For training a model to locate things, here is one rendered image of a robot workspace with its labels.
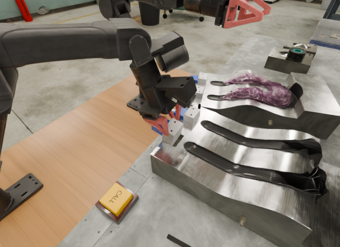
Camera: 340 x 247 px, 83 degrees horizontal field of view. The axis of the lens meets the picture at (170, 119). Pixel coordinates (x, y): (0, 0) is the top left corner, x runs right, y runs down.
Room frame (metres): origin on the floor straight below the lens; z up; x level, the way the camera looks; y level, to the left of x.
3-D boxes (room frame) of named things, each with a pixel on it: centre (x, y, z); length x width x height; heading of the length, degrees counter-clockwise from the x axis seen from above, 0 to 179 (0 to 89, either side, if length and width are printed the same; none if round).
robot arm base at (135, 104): (0.70, 0.10, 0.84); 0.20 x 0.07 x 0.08; 145
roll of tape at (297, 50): (0.96, -0.65, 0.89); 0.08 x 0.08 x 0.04
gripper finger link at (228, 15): (0.49, -0.17, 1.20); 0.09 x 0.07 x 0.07; 55
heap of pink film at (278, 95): (0.63, -0.34, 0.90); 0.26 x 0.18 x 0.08; 74
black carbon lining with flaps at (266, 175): (0.31, -0.22, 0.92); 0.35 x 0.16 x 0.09; 57
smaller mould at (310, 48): (1.13, -0.78, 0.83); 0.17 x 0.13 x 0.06; 57
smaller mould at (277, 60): (0.98, -0.64, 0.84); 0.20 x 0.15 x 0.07; 57
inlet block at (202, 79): (0.76, -0.10, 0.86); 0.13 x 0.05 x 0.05; 74
